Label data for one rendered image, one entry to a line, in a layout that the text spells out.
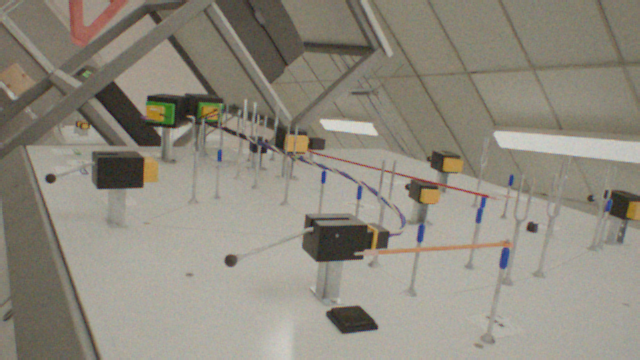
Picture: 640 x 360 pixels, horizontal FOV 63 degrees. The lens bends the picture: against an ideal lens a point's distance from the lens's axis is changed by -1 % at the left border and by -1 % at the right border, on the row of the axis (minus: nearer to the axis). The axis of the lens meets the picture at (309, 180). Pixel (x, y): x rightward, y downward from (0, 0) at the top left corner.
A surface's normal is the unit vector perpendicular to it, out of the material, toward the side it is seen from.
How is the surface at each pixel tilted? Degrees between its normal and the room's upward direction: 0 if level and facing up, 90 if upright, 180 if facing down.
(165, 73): 90
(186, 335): 48
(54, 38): 90
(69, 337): 90
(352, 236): 96
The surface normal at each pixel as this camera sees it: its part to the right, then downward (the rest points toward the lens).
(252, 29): 0.52, 0.26
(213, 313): 0.11, -0.97
